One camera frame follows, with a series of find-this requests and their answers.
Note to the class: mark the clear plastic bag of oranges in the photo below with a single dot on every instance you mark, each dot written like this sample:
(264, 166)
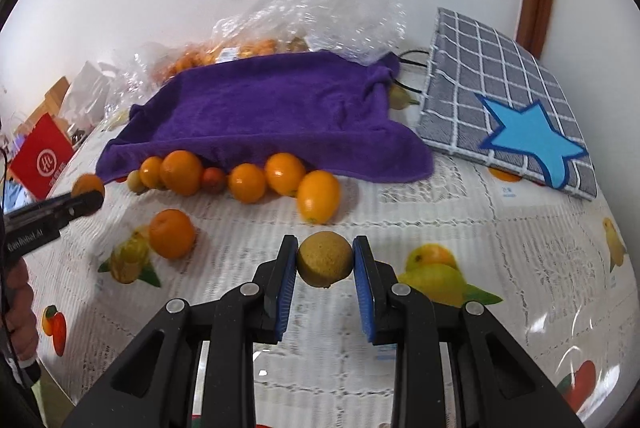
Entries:
(357, 30)

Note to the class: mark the large orange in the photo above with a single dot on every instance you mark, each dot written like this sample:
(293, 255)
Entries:
(181, 172)
(171, 234)

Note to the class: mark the small yellow-green fruit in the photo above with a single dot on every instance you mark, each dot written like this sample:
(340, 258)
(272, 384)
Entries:
(135, 184)

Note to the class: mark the oval orange kumquat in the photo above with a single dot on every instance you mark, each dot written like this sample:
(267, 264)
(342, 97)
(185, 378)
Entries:
(318, 197)

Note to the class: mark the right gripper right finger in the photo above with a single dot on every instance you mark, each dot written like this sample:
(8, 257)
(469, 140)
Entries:
(373, 279)

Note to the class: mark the cardboard box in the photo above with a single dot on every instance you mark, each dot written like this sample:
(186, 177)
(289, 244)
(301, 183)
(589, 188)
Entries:
(50, 105)

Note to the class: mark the large orange under towel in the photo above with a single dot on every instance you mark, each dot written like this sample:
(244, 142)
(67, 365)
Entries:
(181, 172)

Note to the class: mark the purple towel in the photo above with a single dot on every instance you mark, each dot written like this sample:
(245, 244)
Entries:
(331, 113)

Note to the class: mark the white plastic bag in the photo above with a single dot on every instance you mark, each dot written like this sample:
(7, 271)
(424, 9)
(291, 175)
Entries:
(83, 106)

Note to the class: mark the small orange left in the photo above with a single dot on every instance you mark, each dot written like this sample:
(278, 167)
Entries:
(149, 172)

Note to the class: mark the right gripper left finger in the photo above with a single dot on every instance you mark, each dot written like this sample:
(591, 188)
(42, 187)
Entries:
(276, 279)

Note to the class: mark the grey checked bag blue star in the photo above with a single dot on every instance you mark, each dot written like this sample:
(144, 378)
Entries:
(490, 101)

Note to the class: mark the yellow-green round fruit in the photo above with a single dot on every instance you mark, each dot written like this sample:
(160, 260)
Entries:
(324, 258)

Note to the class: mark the green fruit behind towel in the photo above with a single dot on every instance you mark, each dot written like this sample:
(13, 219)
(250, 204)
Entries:
(400, 98)

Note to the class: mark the left hand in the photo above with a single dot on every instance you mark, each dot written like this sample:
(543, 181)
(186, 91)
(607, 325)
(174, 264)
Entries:
(22, 322)

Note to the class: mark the small dark orange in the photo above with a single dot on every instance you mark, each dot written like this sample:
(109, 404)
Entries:
(213, 180)

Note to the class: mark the red paper bag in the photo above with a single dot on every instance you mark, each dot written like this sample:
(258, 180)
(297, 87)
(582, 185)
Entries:
(42, 158)

